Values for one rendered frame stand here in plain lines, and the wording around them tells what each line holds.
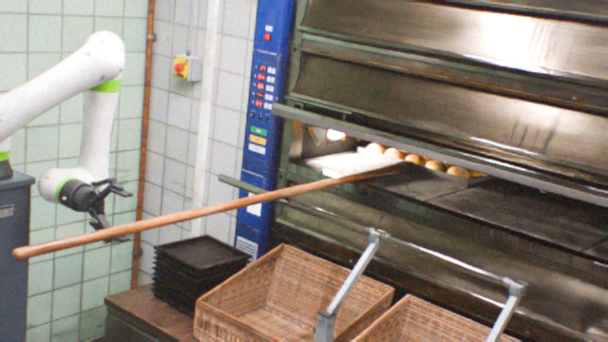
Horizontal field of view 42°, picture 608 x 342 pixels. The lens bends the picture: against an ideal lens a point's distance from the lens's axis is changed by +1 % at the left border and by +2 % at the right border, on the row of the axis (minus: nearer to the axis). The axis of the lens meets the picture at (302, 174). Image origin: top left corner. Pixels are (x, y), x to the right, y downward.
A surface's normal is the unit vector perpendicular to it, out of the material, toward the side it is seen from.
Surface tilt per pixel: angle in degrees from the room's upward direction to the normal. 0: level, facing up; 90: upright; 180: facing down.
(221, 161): 90
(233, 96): 90
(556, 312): 70
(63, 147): 90
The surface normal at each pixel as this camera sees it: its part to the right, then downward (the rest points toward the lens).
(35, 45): 0.76, 0.25
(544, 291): -0.56, -0.21
